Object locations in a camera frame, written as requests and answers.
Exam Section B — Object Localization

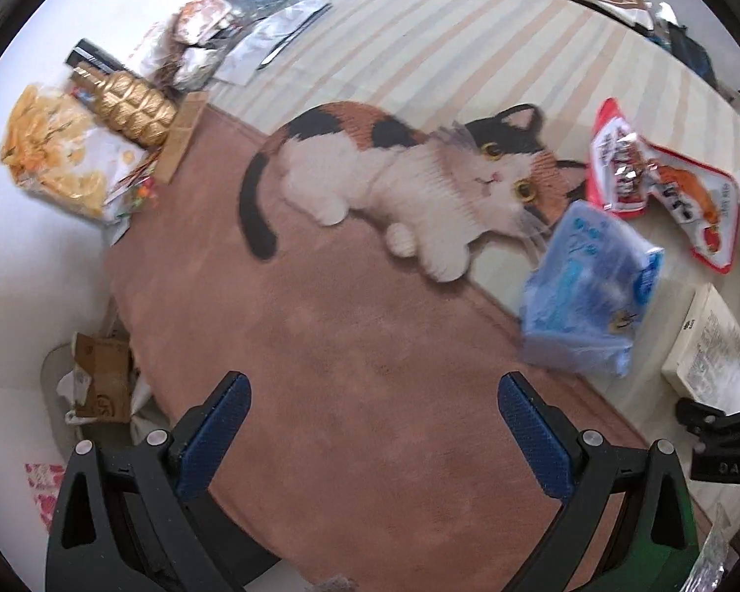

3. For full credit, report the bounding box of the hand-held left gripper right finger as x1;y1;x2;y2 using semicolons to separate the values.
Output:
496;371;701;592

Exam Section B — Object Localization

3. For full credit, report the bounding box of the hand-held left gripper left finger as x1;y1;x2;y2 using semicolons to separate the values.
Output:
45;370;285;592

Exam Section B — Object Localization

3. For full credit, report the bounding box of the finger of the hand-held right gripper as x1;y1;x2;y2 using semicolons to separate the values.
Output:
675;396;740;443

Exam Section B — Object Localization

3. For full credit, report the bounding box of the light blue plastic packet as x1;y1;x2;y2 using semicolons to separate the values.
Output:
518;200;666;378

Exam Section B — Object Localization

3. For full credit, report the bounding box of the bin with cardboard trash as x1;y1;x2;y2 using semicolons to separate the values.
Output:
40;342;174;439

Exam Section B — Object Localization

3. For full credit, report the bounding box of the cream flat box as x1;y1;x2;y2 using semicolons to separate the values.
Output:
661;284;740;417

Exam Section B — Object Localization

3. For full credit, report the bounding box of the white plastic bag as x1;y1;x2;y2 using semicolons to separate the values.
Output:
129;376;174;445

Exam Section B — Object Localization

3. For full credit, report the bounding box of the clear plastic wrapper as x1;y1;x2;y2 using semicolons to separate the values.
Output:
694;502;738;592

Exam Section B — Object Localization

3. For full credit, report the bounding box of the brown cardboard box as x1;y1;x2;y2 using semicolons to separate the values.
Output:
68;333;135;423

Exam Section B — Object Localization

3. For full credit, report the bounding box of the cat printed table mat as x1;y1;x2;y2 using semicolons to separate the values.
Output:
102;0;740;592

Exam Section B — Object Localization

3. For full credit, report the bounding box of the red white snack packet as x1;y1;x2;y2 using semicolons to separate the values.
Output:
589;97;740;275

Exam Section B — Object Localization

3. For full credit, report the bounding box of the pink patterned cloth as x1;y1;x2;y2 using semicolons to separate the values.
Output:
25;462;69;534

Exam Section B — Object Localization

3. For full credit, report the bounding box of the brown flat box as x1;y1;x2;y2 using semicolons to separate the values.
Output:
160;92;214;183

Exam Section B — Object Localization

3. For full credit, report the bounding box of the yellow chips bag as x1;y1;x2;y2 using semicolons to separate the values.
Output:
0;83;143;223

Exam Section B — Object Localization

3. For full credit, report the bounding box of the gold wrapped chocolates pack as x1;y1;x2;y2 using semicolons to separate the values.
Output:
65;38;180;149

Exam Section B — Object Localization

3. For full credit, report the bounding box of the silver foil wrapper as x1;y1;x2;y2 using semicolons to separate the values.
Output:
173;43;226;87

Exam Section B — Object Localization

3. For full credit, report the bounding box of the clear bag with black pen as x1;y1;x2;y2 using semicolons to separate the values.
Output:
213;0;334;87

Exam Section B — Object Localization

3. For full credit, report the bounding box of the black pen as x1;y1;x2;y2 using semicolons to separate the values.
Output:
256;3;334;72

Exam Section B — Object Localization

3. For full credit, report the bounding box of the orange white snack bag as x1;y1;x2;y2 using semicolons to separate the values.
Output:
173;0;235;47

